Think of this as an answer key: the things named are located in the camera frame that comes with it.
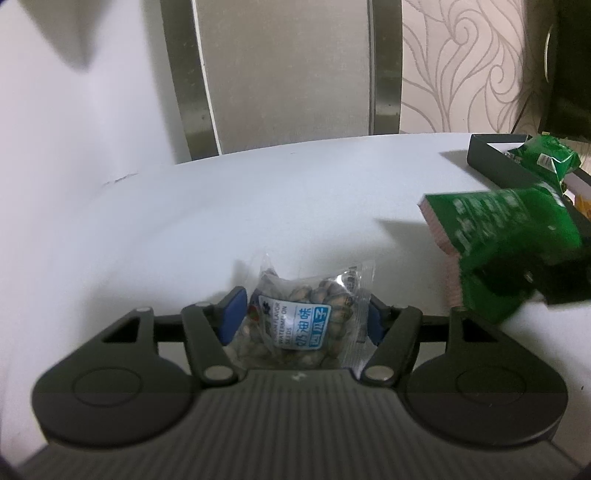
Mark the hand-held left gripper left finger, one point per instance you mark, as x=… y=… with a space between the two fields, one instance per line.
x=233 y=316

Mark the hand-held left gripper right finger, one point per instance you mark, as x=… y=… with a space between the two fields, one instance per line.
x=374 y=321

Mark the white chair with grey frame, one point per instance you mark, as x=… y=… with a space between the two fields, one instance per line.
x=286 y=74

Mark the black shallow box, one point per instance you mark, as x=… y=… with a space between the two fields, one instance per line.
x=485 y=154

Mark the small green snack bag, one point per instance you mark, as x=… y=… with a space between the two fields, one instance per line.
x=547 y=157

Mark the black wall television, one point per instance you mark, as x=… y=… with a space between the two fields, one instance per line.
x=570 y=60

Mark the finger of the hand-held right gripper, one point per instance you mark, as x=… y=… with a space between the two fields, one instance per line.
x=565 y=281

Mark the large green snack bag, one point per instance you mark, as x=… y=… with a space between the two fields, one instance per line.
x=503 y=240

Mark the clear packet of seeds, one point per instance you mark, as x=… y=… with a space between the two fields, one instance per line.
x=300 y=318

